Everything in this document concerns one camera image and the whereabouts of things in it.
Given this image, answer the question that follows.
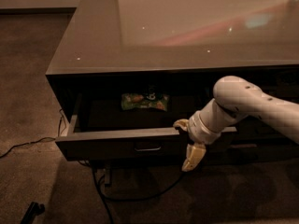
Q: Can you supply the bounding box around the thin black floor cable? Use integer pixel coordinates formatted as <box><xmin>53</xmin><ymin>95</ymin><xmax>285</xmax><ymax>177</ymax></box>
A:
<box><xmin>0</xmin><ymin>109</ymin><xmax>67</xmax><ymax>160</ymax></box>

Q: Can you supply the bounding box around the thick black floor cable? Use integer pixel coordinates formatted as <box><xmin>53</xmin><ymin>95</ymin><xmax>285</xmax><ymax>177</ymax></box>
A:
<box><xmin>92</xmin><ymin>168</ymin><xmax>188</xmax><ymax>224</ymax></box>

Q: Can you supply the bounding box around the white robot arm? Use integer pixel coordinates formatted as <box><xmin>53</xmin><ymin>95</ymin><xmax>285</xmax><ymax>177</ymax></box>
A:
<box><xmin>174</xmin><ymin>76</ymin><xmax>299</xmax><ymax>172</ymax></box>

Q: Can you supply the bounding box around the black object on floor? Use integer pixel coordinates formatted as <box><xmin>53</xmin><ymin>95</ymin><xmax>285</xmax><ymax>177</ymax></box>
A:
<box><xmin>20</xmin><ymin>202</ymin><xmax>45</xmax><ymax>224</ymax></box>

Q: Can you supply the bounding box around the grey glossy top cabinet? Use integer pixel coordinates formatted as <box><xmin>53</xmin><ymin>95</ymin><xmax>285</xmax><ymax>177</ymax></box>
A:
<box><xmin>46</xmin><ymin>0</ymin><xmax>299</xmax><ymax>168</ymax></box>

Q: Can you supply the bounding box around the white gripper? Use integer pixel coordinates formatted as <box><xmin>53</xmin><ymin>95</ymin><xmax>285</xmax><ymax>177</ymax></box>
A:
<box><xmin>173</xmin><ymin>111</ymin><xmax>221</xmax><ymax>172</ymax></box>

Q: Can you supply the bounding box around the green snack bag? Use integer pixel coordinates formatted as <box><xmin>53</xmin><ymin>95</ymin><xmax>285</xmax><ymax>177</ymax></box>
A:
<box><xmin>121</xmin><ymin>87</ymin><xmax>170</xmax><ymax>111</ymax></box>

